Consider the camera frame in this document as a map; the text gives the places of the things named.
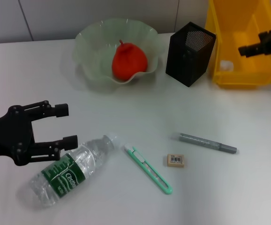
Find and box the white paper ball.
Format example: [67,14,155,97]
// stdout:
[219,60,234,71]

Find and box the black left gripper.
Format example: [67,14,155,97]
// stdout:
[0,100,78,167]

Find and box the black mesh pen holder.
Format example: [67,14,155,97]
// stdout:
[165,21,217,88]

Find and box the green utility knife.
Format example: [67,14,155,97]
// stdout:
[123,144,173,195]

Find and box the yellow plastic storage bin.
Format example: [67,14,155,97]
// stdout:
[204,0,271,90]

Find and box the grey marker pen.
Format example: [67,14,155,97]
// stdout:
[172,132,238,155]

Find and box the clear water bottle green label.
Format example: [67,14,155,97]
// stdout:
[18,132,120,209]

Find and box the red-orange fruit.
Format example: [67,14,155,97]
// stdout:
[112,39,149,82]

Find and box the pale green glass fruit bowl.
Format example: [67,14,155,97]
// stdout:
[73,18,160,88]

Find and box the cream eraser with barcode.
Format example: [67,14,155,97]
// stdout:
[167,153,186,168]

